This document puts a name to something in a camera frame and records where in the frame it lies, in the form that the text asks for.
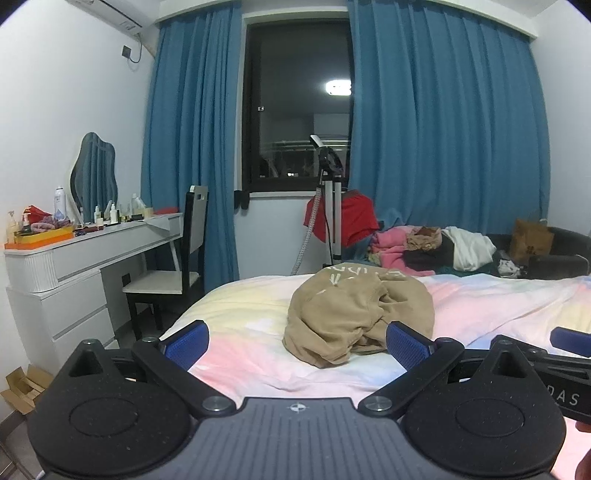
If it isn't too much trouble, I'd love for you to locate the blue curtain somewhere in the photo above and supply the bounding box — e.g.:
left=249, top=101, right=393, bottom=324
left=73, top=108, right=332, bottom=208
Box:
left=346, top=0, right=552, bottom=232
left=141, top=9, right=245, bottom=294

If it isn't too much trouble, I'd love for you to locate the pink garment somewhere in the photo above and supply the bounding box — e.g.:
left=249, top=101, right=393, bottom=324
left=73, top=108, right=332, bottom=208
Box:
left=369, top=226, right=437, bottom=278

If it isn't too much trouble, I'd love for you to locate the white garment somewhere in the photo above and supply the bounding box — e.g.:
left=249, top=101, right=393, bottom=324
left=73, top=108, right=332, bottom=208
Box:
left=443, top=226, right=497, bottom=271

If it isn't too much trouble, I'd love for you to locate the cardboard box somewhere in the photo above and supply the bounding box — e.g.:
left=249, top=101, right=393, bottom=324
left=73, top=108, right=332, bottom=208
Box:
left=0, top=364, right=54, bottom=416

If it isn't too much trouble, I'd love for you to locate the white air conditioner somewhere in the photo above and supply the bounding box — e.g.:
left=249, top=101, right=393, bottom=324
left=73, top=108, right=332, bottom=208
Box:
left=67, top=0, right=144, bottom=33

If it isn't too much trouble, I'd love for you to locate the dark sofa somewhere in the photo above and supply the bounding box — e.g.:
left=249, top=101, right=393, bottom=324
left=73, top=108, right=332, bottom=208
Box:
left=485, top=226, right=591, bottom=280

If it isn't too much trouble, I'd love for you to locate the bed with pastel duvet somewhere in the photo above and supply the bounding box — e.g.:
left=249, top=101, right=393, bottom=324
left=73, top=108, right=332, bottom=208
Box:
left=159, top=270, right=591, bottom=435

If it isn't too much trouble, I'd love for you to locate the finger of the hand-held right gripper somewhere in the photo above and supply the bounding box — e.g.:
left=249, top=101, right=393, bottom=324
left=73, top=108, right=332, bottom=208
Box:
left=524, top=327, right=591, bottom=371

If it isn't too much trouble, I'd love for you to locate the brown paper bag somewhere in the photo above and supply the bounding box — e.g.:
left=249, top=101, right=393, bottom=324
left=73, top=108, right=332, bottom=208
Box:
left=509, top=218, right=555, bottom=267

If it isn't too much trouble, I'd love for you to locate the white vanity desk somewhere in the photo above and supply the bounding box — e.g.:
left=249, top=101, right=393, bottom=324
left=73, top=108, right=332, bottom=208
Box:
left=4, top=212, right=185, bottom=370

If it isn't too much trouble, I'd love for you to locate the red pouch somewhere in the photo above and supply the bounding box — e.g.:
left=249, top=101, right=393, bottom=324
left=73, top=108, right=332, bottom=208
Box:
left=23, top=203, right=54, bottom=224

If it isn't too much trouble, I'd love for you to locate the wavy white-framed mirror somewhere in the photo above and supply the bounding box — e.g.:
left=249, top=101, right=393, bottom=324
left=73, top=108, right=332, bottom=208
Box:
left=69, top=132, right=118, bottom=222

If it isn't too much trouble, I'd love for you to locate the grey braided hose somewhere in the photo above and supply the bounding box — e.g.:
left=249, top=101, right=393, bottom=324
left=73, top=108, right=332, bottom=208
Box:
left=295, top=185, right=324, bottom=276

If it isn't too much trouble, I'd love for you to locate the black and white chair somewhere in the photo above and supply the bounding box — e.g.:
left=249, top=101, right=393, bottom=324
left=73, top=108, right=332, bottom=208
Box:
left=122, top=185, right=209, bottom=342

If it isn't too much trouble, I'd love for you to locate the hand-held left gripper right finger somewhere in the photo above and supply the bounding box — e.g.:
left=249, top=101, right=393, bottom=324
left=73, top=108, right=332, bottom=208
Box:
left=359, top=320, right=540, bottom=420

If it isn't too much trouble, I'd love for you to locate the red garment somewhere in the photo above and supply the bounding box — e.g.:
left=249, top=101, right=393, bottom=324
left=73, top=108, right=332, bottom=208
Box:
left=303, top=191, right=379, bottom=243

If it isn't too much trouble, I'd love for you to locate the brown lace garment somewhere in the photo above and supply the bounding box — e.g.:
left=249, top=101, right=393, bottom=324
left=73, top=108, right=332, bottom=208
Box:
left=406, top=226, right=444, bottom=252

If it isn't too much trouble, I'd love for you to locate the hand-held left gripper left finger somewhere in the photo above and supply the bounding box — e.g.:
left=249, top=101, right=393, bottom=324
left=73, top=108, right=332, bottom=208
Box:
left=54, top=319, right=238, bottom=419

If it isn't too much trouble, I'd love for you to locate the tan printed shirt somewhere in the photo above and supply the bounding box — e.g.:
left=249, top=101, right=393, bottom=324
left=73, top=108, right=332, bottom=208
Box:
left=283, top=262, right=435, bottom=368

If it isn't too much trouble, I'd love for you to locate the dark window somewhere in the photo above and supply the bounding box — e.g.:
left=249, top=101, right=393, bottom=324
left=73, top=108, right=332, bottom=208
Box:
left=242, top=18, right=356, bottom=192

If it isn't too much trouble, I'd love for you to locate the orange tray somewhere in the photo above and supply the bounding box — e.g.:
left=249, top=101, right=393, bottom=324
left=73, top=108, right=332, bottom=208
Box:
left=14, top=225, right=75, bottom=244

